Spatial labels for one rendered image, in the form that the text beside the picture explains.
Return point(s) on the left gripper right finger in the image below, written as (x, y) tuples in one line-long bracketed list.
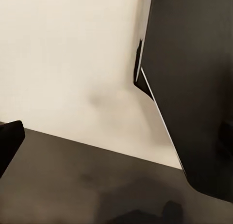
[(225, 135)]

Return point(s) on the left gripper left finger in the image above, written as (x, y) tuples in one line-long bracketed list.
[(11, 137)]

